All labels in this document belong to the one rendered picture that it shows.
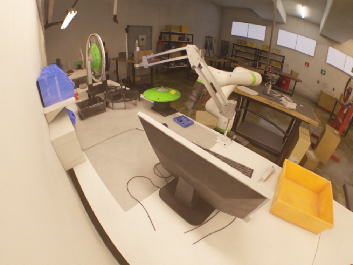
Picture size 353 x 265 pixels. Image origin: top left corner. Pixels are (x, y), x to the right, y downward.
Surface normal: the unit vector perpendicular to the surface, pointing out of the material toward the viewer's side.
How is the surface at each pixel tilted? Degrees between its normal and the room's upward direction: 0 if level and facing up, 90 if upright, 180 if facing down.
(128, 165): 0
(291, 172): 86
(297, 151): 90
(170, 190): 0
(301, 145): 90
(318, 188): 86
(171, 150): 79
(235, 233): 0
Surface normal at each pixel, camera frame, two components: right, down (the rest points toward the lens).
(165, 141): -0.68, 0.21
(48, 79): 0.70, 0.47
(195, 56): -0.53, 0.45
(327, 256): 0.06, -0.83
